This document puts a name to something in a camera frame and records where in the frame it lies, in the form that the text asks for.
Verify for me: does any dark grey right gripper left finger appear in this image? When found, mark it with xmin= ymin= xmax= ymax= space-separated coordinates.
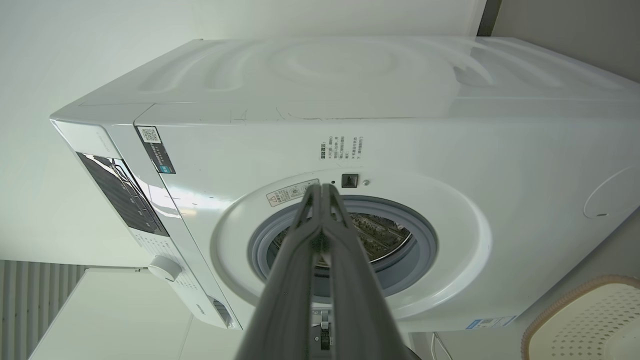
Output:
xmin=235 ymin=184 xmax=325 ymax=360

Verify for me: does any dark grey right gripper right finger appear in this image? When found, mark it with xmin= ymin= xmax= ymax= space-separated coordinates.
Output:
xmin=323 ymin=183 xmax=422 ymax=360

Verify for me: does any silver metal door hinge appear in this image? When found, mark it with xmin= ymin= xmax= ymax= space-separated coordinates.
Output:
xmin=312 ymin=309 xmax=333 ymax=351

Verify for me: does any stainless steel washing machine drum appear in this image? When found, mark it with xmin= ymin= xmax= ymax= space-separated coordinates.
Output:
xmin=272 ymin=212 xmax=413 ymax=264

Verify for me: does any white washing machine dial knob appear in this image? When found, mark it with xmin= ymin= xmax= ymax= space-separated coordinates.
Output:
xmin=148 ymin=255 xmax=183 ymax=282

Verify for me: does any black glossy control display panel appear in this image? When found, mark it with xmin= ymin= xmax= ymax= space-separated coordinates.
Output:
xmin=76 ymin=151 xmax=171 ymax=238

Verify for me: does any beige perforated laundry basket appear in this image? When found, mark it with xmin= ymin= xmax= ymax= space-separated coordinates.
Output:
xmin=521 ymin=275 xmax=640 ymax=360

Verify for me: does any grey warning label sticker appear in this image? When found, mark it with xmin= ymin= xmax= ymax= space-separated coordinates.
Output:
xmin=266 ymin=178 xmax=321 ymax=208

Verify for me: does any blue energy label sticker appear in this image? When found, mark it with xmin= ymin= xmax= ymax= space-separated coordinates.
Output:
xmin=465 ymin=315 xmax=517 ymax=331

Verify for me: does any small printed text sticker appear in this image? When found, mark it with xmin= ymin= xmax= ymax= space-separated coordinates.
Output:
xmin=318 ymin=135 xmax=365 ymax=162

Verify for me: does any white cabinet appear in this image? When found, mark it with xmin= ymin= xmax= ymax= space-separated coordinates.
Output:
xmin=29 ymin=267 xmax=246 ymax=360

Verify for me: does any white front-load washing machine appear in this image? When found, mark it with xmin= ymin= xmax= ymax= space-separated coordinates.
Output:
xmin=50 ymin=36 xmax=640 ymax=333

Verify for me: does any dark QR code sticker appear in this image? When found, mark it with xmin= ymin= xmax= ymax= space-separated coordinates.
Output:
xmin=136 ymin=126 xmax=177 ymax=175

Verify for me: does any grey ribbed panel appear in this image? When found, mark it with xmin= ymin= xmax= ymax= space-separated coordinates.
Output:
xmin=0 ymin=260 xmax=88 ymax=360

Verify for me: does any round white filter cover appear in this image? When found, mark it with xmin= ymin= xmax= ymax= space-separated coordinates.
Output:
xmin=583 ymin=165 xmax=640 ymax=219

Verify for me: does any black baseboard strip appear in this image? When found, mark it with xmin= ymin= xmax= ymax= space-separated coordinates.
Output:
xmin=476 ymin=0 xmax=503 ymax=37

